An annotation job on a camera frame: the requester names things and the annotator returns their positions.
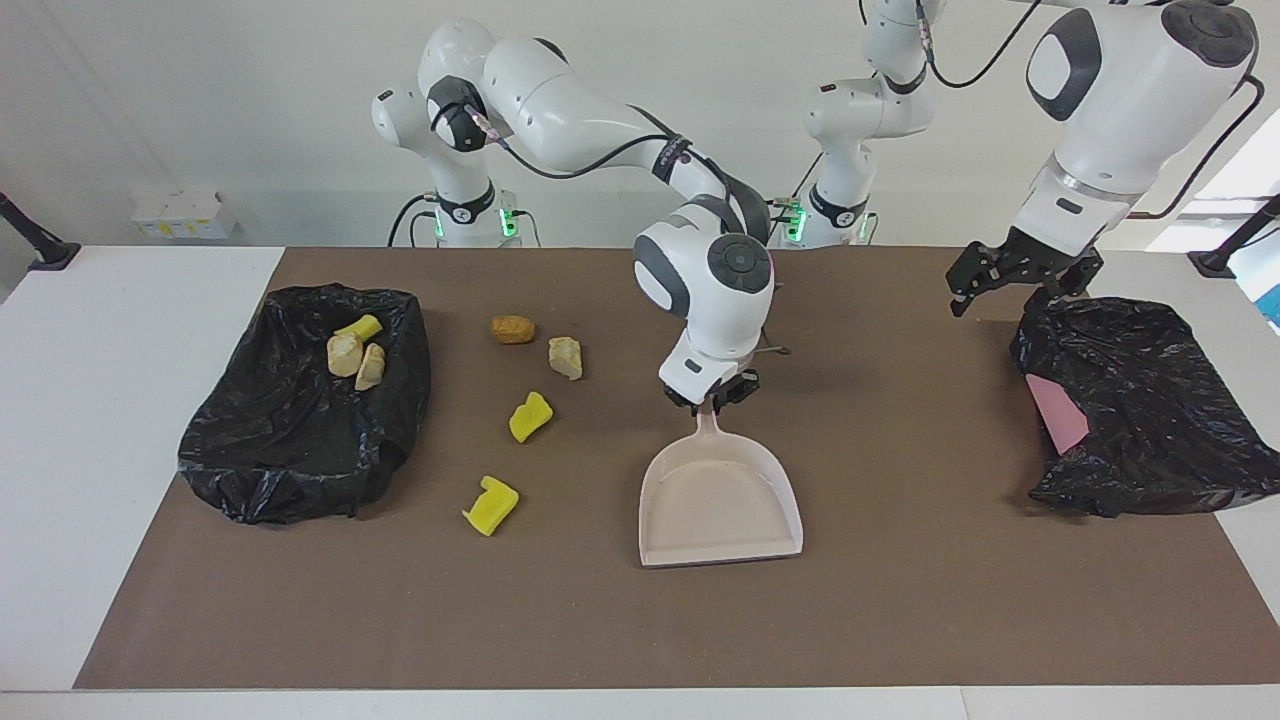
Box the beige plastic dustpan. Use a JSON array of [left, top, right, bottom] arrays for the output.
[[639, 405, 805, 569]]

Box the black trash bag over pink bin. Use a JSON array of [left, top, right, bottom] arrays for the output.
[[1009, 296, 1280, 519]]

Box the black trash bag bin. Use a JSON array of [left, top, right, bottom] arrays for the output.
[[178, 283, 433, 526]]

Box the pink sheet in bag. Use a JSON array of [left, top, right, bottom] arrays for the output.
[[1025, 373, 1090, 456]]

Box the black clamp stand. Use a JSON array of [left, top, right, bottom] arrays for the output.
[[1187, 195, 1280, 279], [0, 192, 82, 272]]

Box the brown table mat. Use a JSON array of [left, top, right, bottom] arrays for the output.
[[73, 247, 1280, 691]]

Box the black left base cable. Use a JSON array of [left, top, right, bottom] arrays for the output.
[[765, 150, 823, 249]]

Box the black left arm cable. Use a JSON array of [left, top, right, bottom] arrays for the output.
[[915, 0, 1263, 219]]

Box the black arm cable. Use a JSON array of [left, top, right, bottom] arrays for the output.
[[915, 0, 1263, 219], [430, 95, 791, 357]]

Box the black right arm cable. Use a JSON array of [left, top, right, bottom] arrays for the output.
[[430, 95, 791, 357]]

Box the white wall socket box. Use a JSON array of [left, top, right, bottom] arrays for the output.
[[132, 192, 238, 241]]

